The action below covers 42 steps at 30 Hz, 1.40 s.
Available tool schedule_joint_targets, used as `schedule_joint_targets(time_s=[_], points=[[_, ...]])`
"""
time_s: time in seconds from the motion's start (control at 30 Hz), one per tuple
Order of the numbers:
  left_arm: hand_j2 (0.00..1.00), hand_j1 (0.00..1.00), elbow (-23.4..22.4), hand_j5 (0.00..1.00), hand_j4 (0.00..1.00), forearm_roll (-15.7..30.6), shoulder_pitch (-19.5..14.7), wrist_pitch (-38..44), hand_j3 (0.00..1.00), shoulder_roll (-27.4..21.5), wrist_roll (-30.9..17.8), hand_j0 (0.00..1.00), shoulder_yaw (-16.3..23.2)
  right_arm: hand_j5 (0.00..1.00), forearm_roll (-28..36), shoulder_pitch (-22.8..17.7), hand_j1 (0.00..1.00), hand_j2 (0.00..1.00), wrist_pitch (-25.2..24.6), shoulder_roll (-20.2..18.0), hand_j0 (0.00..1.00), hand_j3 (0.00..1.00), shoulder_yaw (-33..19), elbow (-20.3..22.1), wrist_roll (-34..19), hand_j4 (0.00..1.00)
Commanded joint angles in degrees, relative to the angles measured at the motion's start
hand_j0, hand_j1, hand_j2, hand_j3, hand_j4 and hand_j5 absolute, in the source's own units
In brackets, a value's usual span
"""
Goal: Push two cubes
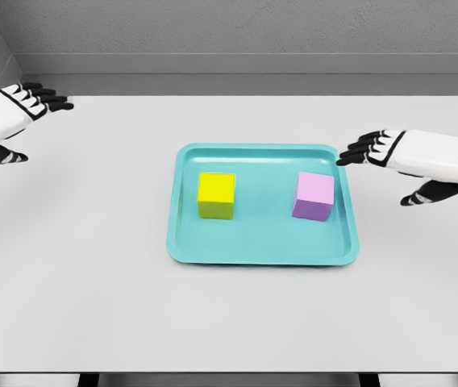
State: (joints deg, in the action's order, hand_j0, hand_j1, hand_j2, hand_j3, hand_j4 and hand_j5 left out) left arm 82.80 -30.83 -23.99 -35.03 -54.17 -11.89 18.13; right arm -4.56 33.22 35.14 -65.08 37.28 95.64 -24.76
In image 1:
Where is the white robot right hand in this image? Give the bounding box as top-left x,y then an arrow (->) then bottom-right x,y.
335,128 -> 458,207

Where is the pink purple cube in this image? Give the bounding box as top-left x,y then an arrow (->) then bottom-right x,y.
291,171 -> 335,223

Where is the teal rectangular tray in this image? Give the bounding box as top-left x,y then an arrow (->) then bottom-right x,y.
165,142 -> 360,267

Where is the yellow cube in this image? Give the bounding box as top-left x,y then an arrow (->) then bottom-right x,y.
197,172 -> 237,221

